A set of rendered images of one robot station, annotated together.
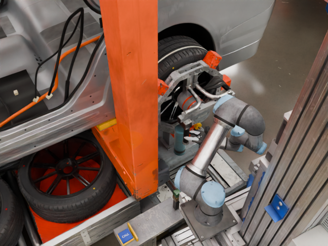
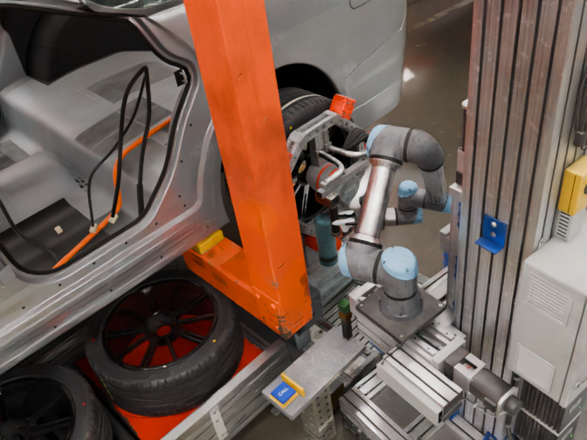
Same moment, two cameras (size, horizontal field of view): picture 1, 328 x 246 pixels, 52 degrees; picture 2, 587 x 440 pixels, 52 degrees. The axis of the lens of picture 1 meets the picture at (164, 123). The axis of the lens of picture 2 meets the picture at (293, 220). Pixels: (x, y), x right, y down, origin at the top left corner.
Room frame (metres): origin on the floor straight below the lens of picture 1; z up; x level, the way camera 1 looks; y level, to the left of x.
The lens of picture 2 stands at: (-0.55, 0.21, 2.41)
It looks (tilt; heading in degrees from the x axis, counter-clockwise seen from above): 39 degrees down; 355
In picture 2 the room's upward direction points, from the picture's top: 9 degrees counter-clockwise
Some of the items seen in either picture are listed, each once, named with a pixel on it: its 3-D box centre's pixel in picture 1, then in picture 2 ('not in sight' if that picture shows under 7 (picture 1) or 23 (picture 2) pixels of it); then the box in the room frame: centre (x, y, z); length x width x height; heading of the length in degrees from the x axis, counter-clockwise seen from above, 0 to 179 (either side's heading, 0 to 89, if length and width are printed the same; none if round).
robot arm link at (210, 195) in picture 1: (211, 196); (397, 271); (0.81, -0.24, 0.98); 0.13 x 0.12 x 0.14; 52
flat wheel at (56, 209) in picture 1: (69, 174); (167, 338); (1.31, 0.67, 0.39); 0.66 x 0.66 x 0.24
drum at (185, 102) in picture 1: (193, 106); (332, 181); (1.56, -0.19, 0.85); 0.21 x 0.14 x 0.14; 33
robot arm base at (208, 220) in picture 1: (209, 208); (400, 295); (0.81, -0.24, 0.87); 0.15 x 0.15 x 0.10
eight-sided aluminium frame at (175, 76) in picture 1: (187, 99); (321, 175); (1.62, -0.15, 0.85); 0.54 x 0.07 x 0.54; 123
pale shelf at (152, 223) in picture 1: (149, 224); (314, 369); (0.91, 0.08, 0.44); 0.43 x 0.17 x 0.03; 123
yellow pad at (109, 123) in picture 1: (103, 118); (203, 237); (1.56, 0.42, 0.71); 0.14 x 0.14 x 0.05; 33
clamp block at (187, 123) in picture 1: (184, 121); (327, 197); (1.35, -0.12, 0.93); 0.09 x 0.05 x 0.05; 33
